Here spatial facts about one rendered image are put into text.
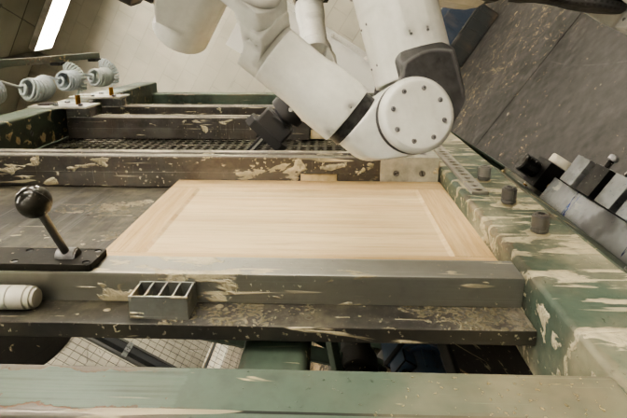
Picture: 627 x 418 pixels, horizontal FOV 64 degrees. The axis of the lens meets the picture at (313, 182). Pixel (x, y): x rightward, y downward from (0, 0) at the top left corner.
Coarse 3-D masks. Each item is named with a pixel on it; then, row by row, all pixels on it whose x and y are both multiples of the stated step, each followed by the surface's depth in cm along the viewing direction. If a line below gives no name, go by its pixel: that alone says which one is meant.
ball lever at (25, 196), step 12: (24, 192) 55; (36, 192) 55; (48, 192) 57; (24, 204) 55; (36, 204) 55; (48, 204) 56; (36, 216) 56; (48, 216) 59; (48, 228) 59; (60, 240) 61; (60, 252) 63; (72, 252) 63
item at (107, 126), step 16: (64, 64) 158; (80, 112) 160; (96, 112) 164; (80, 128) 161; (96, 128) 161; (112, 128) 160; (128, 128) 160; (144, 128) 160; (160, 128) 160; (176, 128) 160; (192, 128) 160; (208, 128) 159; (224, 128) 159; (240, 128) 159; (304, 128) 158
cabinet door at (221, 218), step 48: (192, 192) 100; (240, 192) 101; (288, 192) 101; (336, 192) 101; (384, 192) 101; (432, 192) 100; (144, 240) 77; (192, 240) 78; (240, 240) 78; (288, 240) 78; (336, 240) 78; (384, 240) 78; (432, 240) 78; (480, 240) 77
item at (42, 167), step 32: (0, 160) 109; (32, 160) 109; (64, 160) 109; (96, 160) 109; (128, 160) 108; (160, 160) 108; (192, 160) 108; (224, 160) 108; (256, 160) 108; (288, 160) 107; (320, 160) 107; (352, 160) 107; (384, 160) 106; (416, 160) 106
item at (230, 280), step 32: (128, 256) 66; (64, 288) 63; (96, 288) 62; (128, 288) 62; (224, 288) 62; (256, 288) 62; (288, 288) 62; (320, 288) 61; (352, 288) 61; (384, 288) 61; (416, 288) 61; (448, 288) 61; (480, 288) 61; (512, 288) 61
